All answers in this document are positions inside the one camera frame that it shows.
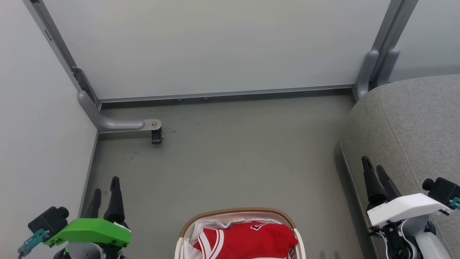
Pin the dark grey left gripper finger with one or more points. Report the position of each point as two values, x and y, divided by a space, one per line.
94 205
115 201

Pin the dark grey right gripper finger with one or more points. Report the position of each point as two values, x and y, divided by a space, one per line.
371 183
389 185

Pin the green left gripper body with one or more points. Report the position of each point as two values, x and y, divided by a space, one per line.
90 230

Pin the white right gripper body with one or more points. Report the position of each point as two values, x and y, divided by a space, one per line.
406 208

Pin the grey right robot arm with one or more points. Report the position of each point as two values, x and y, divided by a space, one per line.
427 244

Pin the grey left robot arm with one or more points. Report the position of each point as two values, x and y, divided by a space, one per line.
81 251

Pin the grey fabric sofa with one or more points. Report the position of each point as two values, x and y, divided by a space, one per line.
413 118

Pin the black caster wheel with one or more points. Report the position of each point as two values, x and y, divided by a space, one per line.
156 137

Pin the grey partition foot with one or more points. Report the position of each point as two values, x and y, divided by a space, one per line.
118 125

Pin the white garment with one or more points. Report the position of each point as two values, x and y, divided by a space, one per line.
197 231

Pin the white basket liner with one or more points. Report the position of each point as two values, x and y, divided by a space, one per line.
230 217

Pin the woven tan laundry basket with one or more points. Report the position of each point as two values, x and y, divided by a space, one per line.
237 210

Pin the red jersey with white stripes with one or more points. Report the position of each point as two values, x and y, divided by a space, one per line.
251 241

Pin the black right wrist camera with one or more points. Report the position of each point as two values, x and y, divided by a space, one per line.
444 190

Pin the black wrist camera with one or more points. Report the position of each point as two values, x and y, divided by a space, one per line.
48 220
444 190

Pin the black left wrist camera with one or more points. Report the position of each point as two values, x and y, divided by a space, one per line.
48 220

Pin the grey partition bottom rail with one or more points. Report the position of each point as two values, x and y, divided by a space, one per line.
251 92

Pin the grey partition post with feet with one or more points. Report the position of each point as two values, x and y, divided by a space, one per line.
388 32

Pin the grey partition corner post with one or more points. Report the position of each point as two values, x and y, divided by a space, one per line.
54 39

